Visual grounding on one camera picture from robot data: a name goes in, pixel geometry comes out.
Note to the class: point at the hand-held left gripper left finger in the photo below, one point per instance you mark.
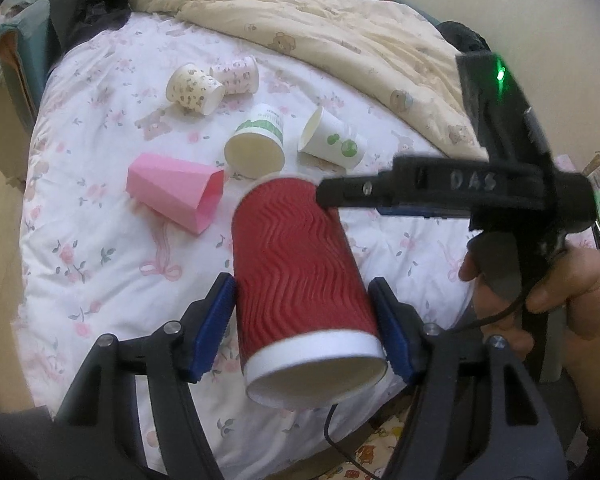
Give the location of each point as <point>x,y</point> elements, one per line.
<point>215,317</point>

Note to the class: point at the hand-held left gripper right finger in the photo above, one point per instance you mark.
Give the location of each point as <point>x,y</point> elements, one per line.
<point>394,325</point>

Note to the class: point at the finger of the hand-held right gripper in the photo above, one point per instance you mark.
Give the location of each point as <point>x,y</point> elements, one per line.
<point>400,185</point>

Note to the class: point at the red ribbed paper cup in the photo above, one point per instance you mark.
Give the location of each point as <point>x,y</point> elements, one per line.
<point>300,285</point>

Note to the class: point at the green dotted white paper cup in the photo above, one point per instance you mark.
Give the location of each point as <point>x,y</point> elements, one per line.
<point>335,140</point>

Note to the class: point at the pink faceted paper cup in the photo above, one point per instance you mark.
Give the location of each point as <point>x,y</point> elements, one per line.
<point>177,191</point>

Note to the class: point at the green banded paper cup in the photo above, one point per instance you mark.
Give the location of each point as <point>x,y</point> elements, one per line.
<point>258,142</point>

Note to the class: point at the pink bear print paper cup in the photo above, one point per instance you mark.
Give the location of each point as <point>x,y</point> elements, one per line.
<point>236,76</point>

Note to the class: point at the cream bear print paper cup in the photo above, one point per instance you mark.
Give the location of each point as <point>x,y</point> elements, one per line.
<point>195,89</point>

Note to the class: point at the person's right hand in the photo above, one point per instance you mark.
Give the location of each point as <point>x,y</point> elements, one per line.
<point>580,305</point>

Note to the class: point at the floral white bed sheet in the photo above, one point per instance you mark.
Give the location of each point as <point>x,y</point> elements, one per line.
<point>130,240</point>

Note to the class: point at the beige bear print quilt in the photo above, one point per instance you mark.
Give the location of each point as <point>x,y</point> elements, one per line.
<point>325,35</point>

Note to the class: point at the dark clothing pile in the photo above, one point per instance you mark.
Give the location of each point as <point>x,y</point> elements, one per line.
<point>87,7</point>

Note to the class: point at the teal bed frame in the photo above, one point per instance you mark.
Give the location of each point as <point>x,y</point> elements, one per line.
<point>22,60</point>

